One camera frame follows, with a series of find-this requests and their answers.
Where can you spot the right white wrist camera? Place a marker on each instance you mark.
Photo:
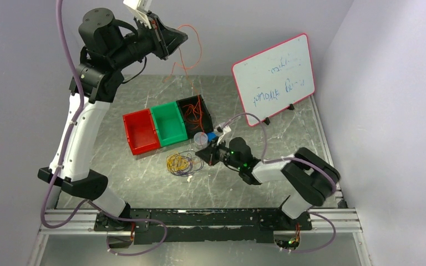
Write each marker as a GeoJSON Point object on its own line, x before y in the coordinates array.
{"type": "Point", "coordinates": [221, 131]}

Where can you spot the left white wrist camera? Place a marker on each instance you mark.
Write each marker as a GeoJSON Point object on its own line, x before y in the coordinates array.
{"type": "Point", "coordinates": [139, 9]}

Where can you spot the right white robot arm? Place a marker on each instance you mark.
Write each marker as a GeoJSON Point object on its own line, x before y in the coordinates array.
{"type": "Point", "coordinates": [313, 180]}

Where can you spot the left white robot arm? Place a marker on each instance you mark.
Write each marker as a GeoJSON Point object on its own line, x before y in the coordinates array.
{"type": "Point", "coordinates": [110, 45]}

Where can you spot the white board with red frame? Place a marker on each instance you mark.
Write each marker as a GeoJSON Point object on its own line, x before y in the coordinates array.
{"type": "Point", "coordinates": [272, 80]}

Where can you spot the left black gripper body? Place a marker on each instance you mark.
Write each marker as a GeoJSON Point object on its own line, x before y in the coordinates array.
{"type": "Point", "coordinates": [152, 38]}

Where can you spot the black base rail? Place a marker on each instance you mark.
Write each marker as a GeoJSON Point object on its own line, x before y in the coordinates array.
{"type": "Point", "coordinates": [198, 225]}

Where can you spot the clear round container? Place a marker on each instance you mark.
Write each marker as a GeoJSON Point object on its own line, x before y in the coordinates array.
{"type": "Point", "coordinates": [201, 140]}

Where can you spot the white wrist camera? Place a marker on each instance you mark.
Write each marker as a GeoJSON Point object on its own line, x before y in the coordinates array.
{"type": "Point", "coordinates": [139, 9]}
{"type": "Point", "coordinates": [221, 131]}

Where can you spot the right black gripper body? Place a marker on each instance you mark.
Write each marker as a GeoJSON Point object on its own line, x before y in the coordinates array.
{"type": "Point", "coordinates": [221, 153]}

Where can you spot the black plastic bin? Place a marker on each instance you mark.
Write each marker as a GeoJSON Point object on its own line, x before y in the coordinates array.
{"type": "Point", "coordinates": [195, 115]}

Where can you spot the green plastic bin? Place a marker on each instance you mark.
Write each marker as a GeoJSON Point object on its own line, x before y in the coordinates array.
{"type": "Point", "coordinates": [169, 124]}

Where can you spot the aluminium frame rail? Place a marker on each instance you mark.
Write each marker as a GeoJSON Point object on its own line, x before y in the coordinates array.
{"type": "Point", "coordinates": [82, 222]}

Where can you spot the red plastic bin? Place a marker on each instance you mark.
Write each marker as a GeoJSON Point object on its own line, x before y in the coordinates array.
{"type": "Point", "coordinates": [141, 132]}

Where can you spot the blue eraser block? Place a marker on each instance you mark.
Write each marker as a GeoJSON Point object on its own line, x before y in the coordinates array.
{"type": "Point", "coordinates": [211, 136]}

